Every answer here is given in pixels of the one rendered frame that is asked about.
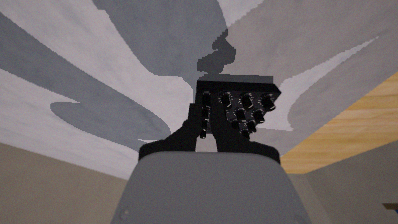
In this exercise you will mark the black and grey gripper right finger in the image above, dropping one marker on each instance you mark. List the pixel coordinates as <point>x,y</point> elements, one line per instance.
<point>232,141</point>

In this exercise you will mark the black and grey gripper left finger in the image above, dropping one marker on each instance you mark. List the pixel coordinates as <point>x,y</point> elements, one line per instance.
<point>184,138</point>

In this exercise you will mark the black knob box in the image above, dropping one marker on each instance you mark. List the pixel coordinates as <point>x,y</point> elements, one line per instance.
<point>256,98</point>

